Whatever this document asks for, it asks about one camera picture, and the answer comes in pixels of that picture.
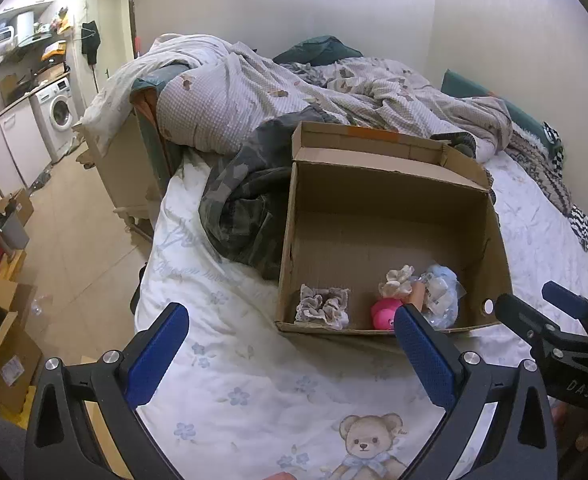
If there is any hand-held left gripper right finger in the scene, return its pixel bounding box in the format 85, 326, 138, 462
394, 304, 560, 480

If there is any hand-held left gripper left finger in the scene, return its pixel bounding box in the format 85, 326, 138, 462
26, 302, 190, 480

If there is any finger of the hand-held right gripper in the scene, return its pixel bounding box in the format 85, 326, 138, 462
495, 293, 562, 348
543, 281, 588, 332

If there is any clear plastic bag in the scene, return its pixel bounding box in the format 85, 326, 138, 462
420, 267, 461, 330

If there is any pink plush toy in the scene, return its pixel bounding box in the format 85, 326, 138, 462
370, 297, 405, 331

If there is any brown cardboard box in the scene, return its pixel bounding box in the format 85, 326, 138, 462
275, 120, 514, 341

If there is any cream ruffled scrunchie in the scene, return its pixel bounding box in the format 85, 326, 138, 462
378, 266, 416, 298

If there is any white floral bed sheet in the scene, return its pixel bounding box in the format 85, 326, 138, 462
134, 150, 588, 480

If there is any beige lace scrunchie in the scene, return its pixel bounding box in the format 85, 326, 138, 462
296, 284, 327, 325
324, 286, 351, 330

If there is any patterned knit blanket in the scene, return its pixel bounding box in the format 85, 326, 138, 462
504, 125, 575, 216

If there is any flat cardboard box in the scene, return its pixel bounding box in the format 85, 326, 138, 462
0, 280, 45, 411

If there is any camouflage jacket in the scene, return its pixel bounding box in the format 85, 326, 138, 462
199, 107, 345, 281

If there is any grey bin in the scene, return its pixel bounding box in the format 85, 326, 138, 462
3, 205, 31, 251

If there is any wooden bedside cabinet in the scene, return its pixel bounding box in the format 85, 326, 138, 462
76, 110, 167, 233

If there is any teal headboard cushion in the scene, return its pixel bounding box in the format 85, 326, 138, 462
441, 69, 547, 138

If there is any white kitchen cabinet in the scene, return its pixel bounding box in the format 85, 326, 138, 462
0, 105, 52, 196

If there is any white washing machine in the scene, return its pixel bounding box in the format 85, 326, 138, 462
29, 77, 81, 163

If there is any checked duvet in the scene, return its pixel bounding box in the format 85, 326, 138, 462
79, 32, 512, 161

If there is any black hanging garment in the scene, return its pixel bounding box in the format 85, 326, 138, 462
80, 20, 100, 66

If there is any dark green pillow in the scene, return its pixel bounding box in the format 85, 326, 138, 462
272, 35, 364, 66

